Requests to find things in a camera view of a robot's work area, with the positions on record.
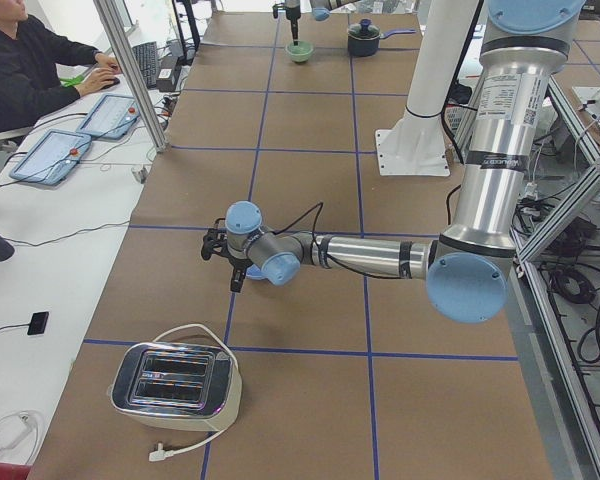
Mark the black keyboard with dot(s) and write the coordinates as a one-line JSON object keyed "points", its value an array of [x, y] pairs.
{"points": [[146, 56]]}

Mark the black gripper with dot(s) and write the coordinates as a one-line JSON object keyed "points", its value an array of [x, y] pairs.
{"points": [[238, 265], [293, 11]]}

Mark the green bowl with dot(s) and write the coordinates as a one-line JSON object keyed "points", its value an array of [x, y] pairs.
{"points": [[299, 51]]}

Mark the blue teach pendant near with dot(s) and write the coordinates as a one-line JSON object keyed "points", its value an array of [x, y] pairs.
{"points": [[52, 158]]}

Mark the brown paper table cover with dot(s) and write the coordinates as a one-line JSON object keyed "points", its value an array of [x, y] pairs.
{"points": [[344, 377]]}

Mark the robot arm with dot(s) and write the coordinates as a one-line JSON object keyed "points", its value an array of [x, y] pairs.
{"points": [[466, 265], [320, 10]]}

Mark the blue teach pendant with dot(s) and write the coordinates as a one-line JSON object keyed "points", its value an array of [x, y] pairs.
{"points": [[52, 158], [110, 118]]}

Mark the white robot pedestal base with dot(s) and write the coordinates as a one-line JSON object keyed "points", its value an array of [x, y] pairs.
{"points": [[415, 146]]}

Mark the white chrome toaster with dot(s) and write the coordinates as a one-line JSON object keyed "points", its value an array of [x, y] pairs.
{"points": [[178, 386]]}

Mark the aluminium frame post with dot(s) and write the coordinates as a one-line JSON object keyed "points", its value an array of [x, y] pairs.
{"points": [[113, 27]]}

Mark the small black square device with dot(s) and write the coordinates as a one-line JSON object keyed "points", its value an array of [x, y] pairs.
{"points": [[38, 323]]}

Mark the blue teach pendant far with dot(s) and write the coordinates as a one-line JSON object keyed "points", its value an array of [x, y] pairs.
{"points": [[110, 118]]}

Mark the blue bowl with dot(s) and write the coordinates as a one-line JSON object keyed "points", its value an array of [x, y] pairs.
{"points": [[253, 272]]}

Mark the seated person in black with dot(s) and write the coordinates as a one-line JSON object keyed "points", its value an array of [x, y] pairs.
{"points": [[29, 56]]}

